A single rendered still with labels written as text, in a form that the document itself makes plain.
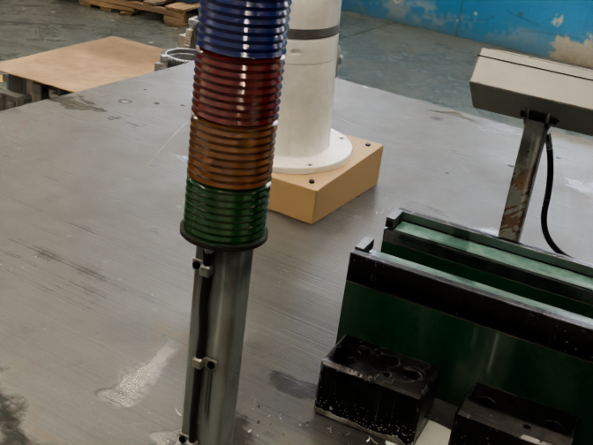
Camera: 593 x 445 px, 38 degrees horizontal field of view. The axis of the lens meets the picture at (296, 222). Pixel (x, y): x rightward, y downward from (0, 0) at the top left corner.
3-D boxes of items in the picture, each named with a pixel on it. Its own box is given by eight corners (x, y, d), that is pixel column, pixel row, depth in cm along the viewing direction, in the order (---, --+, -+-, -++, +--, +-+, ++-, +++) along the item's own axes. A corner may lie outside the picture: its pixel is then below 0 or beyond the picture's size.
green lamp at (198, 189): (279, 230, 64) (286, 173, 62) (239, 259, 59) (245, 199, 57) (210, 207, 66) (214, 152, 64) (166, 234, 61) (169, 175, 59)
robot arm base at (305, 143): (203, 155, 127) (205, 31, 118) (262, 117, 142) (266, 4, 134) (322, 184, 120) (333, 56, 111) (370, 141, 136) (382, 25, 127)
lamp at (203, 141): (286, 173, 62) (293, 113, 60) (245, 199, 57) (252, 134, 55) (214, 152, 64) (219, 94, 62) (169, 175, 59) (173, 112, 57)
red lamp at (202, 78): (293, 113, 60) (301, 49, 58) (252, 134, 55) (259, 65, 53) (219, 94, 62) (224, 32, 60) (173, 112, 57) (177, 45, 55)
